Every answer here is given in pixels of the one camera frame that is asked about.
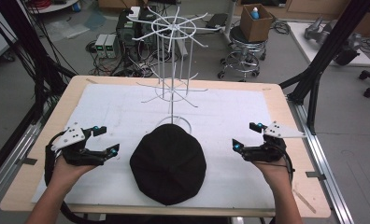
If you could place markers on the round white table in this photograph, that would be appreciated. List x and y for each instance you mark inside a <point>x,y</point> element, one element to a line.
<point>54,6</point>

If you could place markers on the black computer tower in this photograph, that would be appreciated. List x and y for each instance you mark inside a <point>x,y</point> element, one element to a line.
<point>125,29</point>

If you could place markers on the black laptop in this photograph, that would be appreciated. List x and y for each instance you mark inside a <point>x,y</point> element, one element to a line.
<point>216,20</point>

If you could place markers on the black metal frame stand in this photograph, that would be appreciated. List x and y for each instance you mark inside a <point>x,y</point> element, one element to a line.
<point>27,46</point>
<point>329,46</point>

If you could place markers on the white foam mat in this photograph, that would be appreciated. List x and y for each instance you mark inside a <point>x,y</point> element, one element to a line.
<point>117,105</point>

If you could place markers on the chrome rolling stool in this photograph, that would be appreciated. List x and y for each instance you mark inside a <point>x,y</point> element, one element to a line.
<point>244,59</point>

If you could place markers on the white power supply unit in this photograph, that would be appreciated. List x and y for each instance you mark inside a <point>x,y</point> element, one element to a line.
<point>112,45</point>
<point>100,45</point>

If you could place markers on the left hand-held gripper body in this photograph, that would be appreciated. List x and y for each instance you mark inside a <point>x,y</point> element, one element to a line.
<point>71,137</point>

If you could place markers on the thin wooden stick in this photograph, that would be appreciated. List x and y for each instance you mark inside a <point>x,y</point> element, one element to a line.
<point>304,200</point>

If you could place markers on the black hat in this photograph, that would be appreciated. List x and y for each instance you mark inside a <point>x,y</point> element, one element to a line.
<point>167,165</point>

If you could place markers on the white metal pole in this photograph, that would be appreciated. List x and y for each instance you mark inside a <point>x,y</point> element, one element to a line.
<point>229,21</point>

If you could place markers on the dark tape strip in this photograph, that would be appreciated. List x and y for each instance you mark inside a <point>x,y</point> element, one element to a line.
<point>315,175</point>
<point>29,161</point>

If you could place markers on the person's left hand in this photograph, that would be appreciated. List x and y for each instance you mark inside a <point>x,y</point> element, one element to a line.
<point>66,174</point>

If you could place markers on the aluminium rail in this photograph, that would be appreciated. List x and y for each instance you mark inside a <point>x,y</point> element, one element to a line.
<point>8,168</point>
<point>323,155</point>

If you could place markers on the white board platform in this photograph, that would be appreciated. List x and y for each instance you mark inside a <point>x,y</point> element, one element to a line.
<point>301,40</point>

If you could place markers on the person's right hand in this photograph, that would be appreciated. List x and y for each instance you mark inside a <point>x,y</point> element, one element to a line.
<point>272,172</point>

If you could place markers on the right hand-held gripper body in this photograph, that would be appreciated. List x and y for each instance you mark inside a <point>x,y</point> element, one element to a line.
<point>278,131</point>

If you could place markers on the blue bottle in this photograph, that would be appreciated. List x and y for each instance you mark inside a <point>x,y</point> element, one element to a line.
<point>254,13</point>

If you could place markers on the cardboard box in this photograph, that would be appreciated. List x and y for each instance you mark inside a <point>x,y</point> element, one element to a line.
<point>256,29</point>

